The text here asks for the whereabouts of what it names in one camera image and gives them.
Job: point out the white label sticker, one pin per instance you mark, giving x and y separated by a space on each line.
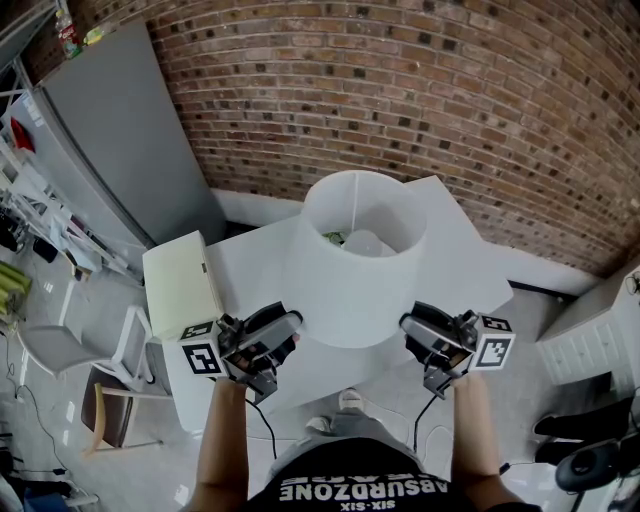
32 110

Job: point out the person's right forearm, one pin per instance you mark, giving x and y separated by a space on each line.
475 440

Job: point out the person's white shoe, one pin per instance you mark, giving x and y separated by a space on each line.
351 400
317 424

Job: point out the white hutch dresser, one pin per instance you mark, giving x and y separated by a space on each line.
585 340

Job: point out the white desk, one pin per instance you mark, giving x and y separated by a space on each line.
250 280

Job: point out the cream rectangular box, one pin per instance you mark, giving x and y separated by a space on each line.
180 285

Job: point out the grey refrigerator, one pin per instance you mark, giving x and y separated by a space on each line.
125 150

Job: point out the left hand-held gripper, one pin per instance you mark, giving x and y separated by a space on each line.
202 357

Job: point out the person's black printed t-shirt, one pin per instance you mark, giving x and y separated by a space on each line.
360 480

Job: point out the grey office chair white frame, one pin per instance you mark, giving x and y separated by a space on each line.
55 345

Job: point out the red paper ornament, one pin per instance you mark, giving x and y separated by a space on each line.
22 135

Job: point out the brown wooden chair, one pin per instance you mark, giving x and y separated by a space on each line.
107 415

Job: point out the black round base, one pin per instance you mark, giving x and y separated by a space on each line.
590 465

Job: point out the person's left forearm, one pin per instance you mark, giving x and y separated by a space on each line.
225 440

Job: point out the white table lamp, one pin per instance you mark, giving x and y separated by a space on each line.
350 300

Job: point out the white metal shelf rack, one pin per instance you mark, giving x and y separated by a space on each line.
35 195

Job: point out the plastic bottle red label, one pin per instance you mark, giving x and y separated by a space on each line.
67 35

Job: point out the green bundle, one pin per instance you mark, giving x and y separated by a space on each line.
12 285

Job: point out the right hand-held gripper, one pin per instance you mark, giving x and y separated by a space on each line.
492 350

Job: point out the person's grey trousers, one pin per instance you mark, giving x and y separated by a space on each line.
355 425

